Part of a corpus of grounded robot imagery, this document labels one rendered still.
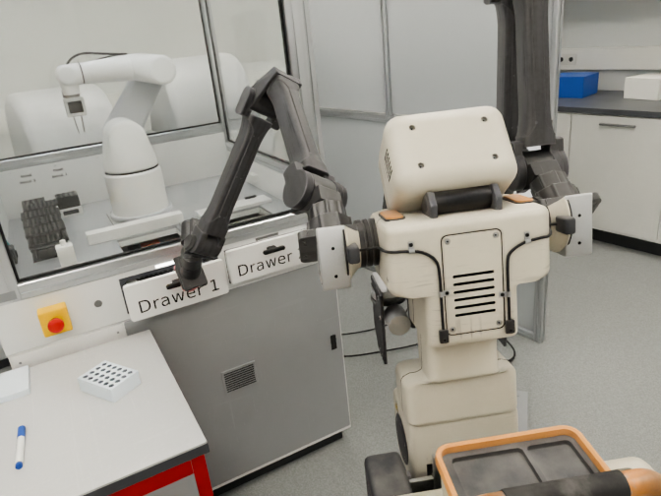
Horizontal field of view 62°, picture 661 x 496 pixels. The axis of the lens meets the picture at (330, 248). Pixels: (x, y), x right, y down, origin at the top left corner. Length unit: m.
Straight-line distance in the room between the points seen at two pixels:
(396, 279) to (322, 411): 1.33
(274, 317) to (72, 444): 0.79
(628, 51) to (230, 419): 3.64
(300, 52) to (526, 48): 0.79
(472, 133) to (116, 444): 0.96
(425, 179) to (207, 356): 1.15
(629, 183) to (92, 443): 3.36
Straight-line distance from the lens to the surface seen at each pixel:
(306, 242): 0.96
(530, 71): 1.15
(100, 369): 1.53
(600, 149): 3.95
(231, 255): 1.73
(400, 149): 0.93
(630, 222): 3.98
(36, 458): 1.39
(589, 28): 4.73
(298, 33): 1.74
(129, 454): 1.29
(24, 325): 1.71
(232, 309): 1.82
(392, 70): 3.15
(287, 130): 1.20
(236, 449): 2.10
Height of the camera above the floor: 1.54
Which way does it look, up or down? 22 degrees down
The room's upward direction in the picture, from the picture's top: 6 degrees counter-clockwise
